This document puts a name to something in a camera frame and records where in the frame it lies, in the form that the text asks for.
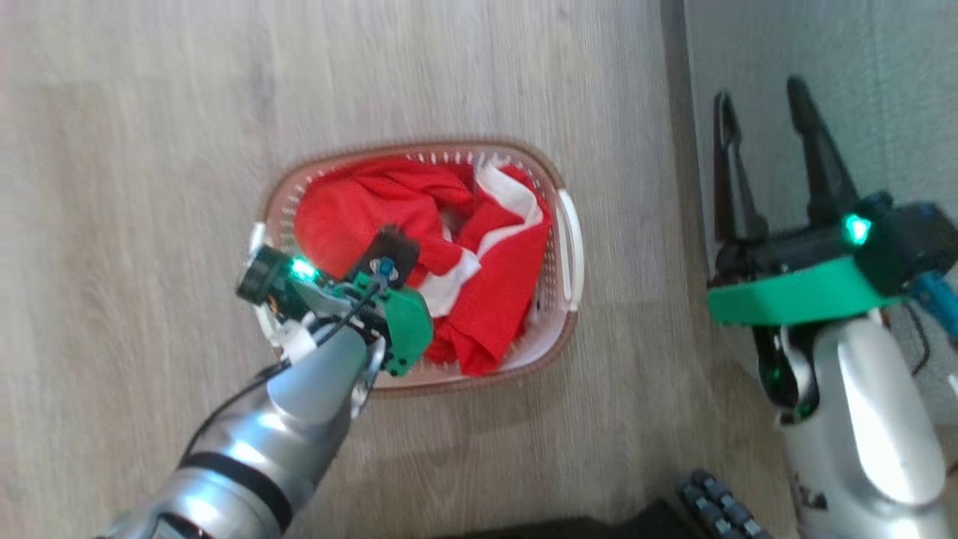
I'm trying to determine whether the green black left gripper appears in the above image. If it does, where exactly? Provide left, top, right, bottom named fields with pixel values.
left=299, top=227, right=435, bottom=379

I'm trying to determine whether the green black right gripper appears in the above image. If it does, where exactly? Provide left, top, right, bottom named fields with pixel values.
left=707, top=75, right=908, bottom=327

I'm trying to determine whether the red and white garment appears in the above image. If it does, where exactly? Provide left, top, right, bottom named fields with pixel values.
left=293, top=156, right=555, bottom=377

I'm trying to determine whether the grey fabric sofa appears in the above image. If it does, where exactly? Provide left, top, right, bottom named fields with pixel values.
left=681, top=0, right=958, bottom=431

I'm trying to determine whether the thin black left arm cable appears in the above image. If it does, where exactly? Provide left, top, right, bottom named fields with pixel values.
left=183, top=281, right=386, bottom=457

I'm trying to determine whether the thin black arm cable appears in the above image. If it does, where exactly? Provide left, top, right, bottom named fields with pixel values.
left=902, top=301, right=933, bottom=377
left=183, top=281, right=386, bottom=457

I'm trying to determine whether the blue cable connector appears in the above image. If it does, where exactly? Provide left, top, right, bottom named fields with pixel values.
left=915, top=271, right=958, bottom=341

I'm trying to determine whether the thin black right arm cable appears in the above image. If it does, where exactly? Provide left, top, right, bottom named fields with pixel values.
left=902, top=301, right=933, bottom=377

